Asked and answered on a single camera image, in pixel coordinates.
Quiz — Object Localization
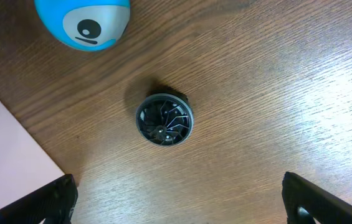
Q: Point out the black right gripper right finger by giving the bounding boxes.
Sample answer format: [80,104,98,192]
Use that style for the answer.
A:
[282,172,352,224]

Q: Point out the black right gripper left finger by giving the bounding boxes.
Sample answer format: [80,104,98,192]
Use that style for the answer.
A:
[0,174,78,224]

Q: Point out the white cardboard box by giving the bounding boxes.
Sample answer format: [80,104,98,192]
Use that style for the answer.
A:
[0,102,64,209]

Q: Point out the black round wheel toy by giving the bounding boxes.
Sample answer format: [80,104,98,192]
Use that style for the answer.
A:
[136,93,194,147]

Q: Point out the blue egg-shaped toy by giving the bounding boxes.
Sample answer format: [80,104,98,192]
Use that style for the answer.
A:
[34,0,131,52]

